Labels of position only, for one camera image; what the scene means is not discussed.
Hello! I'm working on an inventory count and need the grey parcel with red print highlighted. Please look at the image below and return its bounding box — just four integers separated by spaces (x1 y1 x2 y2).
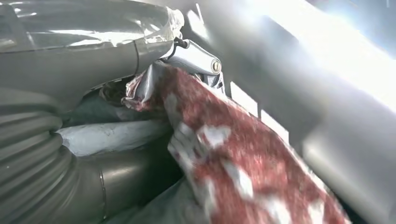
55 63 354 224

